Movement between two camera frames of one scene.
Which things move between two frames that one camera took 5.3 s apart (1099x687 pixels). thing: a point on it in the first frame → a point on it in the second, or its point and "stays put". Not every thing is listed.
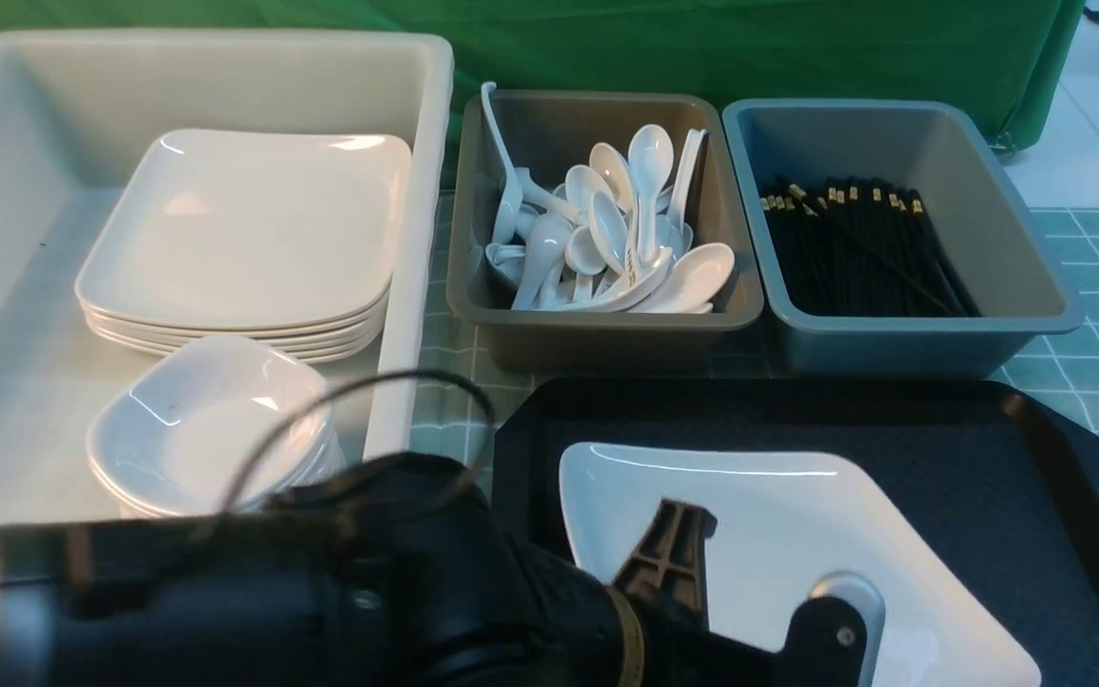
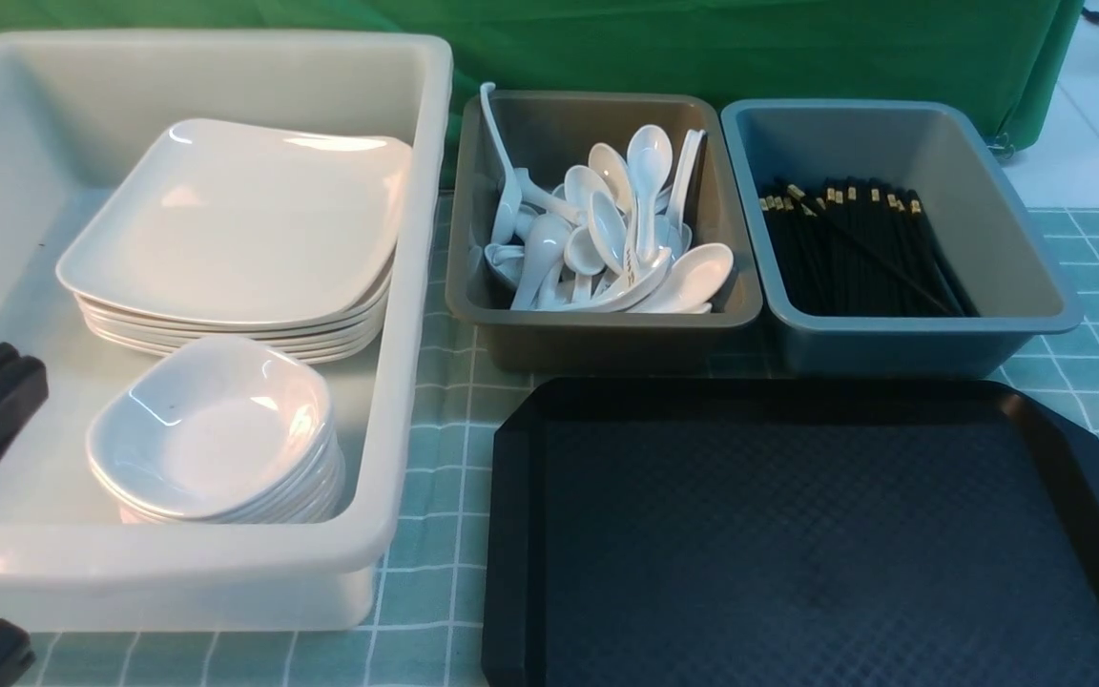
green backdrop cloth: (1005, 59) stays put
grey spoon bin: (549, 135) stays put
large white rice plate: (786, 520) → (245, 225)
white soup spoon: (651, 150) stays put
